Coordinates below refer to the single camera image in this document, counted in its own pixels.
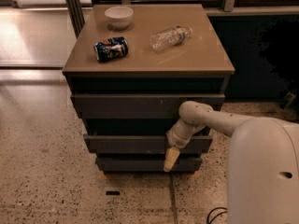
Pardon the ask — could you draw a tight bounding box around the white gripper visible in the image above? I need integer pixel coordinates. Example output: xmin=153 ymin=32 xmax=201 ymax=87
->
xmin=164 ymin=129 xmax=191 ymax=172

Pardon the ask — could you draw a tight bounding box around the drawer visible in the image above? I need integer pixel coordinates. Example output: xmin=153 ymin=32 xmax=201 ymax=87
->
xmin=83 ymin=134 xmax=212 ymax=154
xmin=71 ymin=94 xmax=224 ymax=119
xmin=96 ymin=158 xmax=202 ymax=173

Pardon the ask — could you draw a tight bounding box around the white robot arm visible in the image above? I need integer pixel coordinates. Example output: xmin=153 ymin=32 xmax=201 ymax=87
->
xmin=164 ymin=101 xmax=299 ymax=224

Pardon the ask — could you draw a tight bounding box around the brown drawer cabinet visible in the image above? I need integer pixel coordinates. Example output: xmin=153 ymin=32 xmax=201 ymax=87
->
xmin=63 ymin=5 xmax=235 ymax=160

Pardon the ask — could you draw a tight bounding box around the black floor tape mark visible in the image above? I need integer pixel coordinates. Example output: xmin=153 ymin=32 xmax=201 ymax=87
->
xmin=106 ymin=190 xmax=120 ymax=196

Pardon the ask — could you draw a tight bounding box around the clear plastic bottle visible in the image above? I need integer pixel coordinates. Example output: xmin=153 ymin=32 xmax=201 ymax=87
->
xmin=149 ymin=26 xmax=192 ymax=52

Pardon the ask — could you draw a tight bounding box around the blue crushed soda can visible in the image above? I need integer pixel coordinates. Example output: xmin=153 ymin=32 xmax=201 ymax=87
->
xmin=93 ymin=36 xmax=129 ymax=62

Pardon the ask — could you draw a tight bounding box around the white bowl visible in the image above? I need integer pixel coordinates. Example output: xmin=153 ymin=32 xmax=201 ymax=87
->
xmin=105 ymin=6 xmax=134 ymax=30

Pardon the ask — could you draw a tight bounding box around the black cable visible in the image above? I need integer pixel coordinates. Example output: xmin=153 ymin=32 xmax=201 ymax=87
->
xmin=206 ymin=206 xmax=228 ymax=224

